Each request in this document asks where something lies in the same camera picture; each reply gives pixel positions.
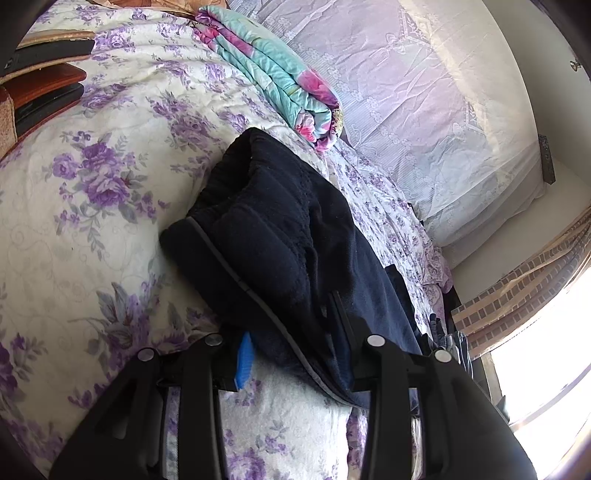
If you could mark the folded colourful floral quilt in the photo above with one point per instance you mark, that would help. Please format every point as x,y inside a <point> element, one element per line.
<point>305,101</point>

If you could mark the white lace covered bedding pile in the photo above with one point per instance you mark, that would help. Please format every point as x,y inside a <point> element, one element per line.
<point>432,94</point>

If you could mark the checked beige curtain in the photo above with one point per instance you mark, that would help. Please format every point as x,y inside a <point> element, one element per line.
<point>504,309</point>

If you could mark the purple floral pillow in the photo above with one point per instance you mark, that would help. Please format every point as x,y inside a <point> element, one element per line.
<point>434,267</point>

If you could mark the folded dark jeans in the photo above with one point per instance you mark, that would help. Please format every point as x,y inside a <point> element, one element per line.
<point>454,342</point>

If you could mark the purple floral bedspread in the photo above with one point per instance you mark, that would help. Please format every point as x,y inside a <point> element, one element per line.
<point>84,284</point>

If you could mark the orange brown blanket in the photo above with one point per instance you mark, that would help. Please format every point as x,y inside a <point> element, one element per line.
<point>39,81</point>

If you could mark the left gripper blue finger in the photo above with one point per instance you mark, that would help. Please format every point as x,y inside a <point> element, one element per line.
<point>244,360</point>

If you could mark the navy blue pants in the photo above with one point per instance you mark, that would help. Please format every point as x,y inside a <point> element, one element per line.
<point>267,244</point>

